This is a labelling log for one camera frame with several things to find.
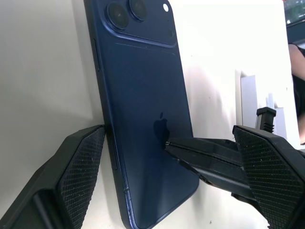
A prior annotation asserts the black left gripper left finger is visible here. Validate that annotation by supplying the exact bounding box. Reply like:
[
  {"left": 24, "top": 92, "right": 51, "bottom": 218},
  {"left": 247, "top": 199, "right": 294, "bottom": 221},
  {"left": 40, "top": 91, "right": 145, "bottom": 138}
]
[{"left": 0, "top": 124, "right": 106, "bottom": 229}]

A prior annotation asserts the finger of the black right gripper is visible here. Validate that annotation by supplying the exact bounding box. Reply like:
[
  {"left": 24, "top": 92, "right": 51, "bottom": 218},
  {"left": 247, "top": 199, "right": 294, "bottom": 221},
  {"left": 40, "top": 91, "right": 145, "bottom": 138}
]
[
  {"left": 164, "top": 137, "right": 242, "bottom": 166},
  {"left": 165, "top": 143, "right": 254, "bottom": 200}
]

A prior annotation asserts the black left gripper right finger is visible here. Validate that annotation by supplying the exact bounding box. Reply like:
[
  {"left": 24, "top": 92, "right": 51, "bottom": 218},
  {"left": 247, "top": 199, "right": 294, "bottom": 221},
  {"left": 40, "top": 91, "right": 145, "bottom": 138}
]
[{"left": 232, "top": 125, "right": 305, "bottom": 229}]

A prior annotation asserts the dark blue smartphone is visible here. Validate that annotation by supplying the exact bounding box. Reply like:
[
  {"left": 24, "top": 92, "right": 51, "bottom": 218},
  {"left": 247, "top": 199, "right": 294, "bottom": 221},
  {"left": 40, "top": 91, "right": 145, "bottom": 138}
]
[{"left": 83, "top": 0, "right": 200, "bottom": 229}]

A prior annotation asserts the white phone box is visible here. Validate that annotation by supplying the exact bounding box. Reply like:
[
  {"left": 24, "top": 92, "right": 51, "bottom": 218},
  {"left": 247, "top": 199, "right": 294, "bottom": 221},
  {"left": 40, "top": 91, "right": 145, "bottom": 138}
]
[{"left": 240, "top": 75, "right": 260, "bottom": 128}]

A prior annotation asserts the person in dark clothing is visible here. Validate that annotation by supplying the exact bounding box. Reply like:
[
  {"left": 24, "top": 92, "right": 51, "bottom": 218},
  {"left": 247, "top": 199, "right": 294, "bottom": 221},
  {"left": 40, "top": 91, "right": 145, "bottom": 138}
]
[{"left": 287, "top": 43, "right": 305, "bottom": 146}]

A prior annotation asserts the black capped grey post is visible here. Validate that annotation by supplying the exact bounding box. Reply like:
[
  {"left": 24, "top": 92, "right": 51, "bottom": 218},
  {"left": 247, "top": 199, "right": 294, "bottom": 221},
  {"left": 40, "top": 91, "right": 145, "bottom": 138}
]
[{"left": 255, "top": 107, "right": 277, "bottom": 131}]

